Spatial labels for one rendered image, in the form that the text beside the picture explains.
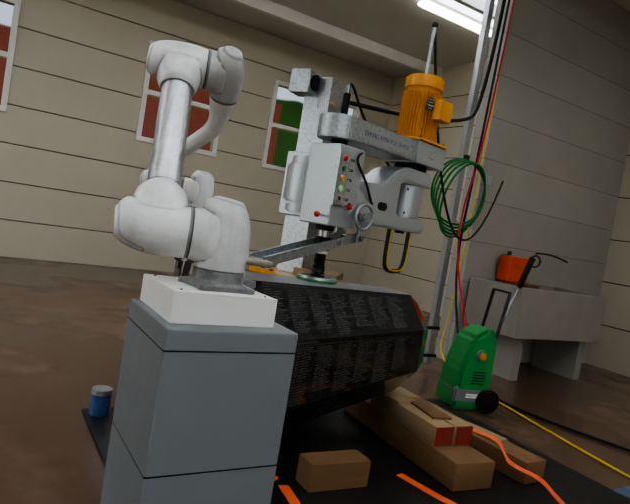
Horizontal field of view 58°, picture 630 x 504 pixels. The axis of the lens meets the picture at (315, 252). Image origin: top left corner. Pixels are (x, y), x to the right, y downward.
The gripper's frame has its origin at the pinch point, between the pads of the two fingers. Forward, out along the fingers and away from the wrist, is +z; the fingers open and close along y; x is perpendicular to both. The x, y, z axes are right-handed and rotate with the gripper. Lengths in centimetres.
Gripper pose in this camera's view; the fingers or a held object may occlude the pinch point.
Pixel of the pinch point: (182, 269)
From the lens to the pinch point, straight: 239.2
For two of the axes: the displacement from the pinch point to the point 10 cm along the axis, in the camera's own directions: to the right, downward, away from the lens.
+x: -8.6, -2.0, 4.8
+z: -2.3, 9.7, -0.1
